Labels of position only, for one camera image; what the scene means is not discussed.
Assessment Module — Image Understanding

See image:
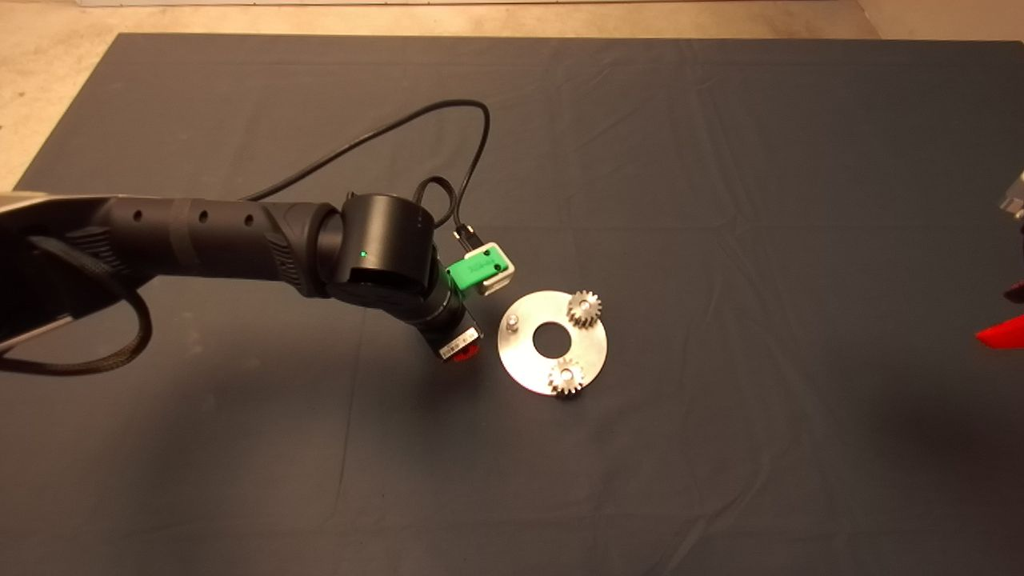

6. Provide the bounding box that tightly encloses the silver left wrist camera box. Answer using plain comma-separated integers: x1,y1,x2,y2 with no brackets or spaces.
472,242,514,297

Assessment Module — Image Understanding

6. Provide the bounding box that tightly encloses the green left camera mount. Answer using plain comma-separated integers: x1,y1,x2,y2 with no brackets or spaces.
446,246,509,298

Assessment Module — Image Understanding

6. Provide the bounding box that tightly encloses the thick black braided cable sleeve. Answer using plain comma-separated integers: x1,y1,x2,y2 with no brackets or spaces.
0,236,153,377

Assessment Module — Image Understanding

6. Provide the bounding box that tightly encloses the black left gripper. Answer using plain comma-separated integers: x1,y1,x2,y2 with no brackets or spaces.
432,316,484,366

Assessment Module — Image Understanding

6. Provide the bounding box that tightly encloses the round metal carrier plate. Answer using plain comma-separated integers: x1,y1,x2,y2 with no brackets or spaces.
498,290,609,396

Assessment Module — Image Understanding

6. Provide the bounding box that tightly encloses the small steel planetary gear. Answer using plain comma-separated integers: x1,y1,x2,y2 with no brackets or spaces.
566,290,604,329
548,358,587,398

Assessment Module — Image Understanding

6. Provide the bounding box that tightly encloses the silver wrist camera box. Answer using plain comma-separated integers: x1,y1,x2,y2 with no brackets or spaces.
998,170,1024,219
472,242,514,297

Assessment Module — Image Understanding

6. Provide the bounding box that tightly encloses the black left camera cable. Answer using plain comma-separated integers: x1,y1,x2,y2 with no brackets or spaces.
244,99,491,250

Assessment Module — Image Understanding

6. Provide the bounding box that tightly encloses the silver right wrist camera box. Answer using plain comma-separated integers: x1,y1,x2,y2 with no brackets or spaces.
998,170,1024,219

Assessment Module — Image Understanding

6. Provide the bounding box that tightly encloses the dark grey table cloth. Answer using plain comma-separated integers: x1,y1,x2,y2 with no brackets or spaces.
0,32,1024,576

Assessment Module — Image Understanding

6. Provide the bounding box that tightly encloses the thin black braided cable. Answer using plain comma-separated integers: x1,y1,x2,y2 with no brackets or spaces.
413,176,461,233

